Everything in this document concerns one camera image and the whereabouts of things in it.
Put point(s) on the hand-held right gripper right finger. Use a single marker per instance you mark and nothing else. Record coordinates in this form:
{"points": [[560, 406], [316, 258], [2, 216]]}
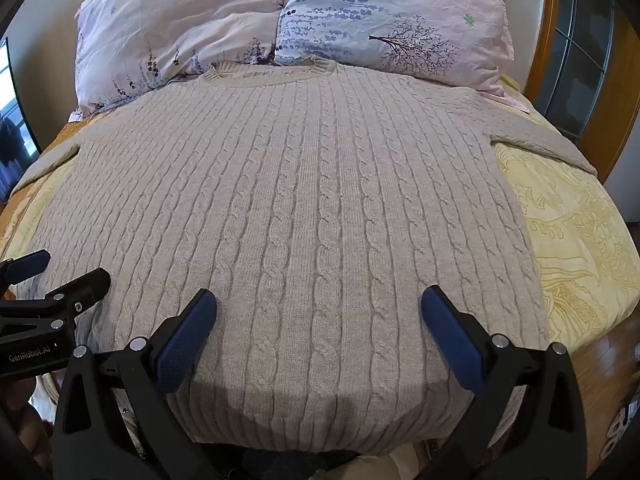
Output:
{"points": [[450, 340]]}

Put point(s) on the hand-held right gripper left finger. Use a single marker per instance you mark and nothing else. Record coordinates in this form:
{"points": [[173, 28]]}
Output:
{"points": [[184, 342]]}

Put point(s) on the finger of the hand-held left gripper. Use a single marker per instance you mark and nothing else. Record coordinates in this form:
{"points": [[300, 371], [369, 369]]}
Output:
{"points": [[85, 285], [30, 264]]}

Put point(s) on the person's left forearm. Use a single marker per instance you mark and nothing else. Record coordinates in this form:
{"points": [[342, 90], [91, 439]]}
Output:
{"points": [[35, 430]]}

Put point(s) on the dark flat screen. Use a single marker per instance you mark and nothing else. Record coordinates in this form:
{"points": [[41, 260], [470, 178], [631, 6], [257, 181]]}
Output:
{"points": [[15, 125]]}

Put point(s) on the yellow patterned bed sheet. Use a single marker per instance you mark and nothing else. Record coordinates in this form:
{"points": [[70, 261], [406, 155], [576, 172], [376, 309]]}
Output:
{"points": [[575, 240]]}

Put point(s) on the blue and pink floral pillow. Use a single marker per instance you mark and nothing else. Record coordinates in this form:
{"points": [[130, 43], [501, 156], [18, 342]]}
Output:
{"points": [[395, 20]]}

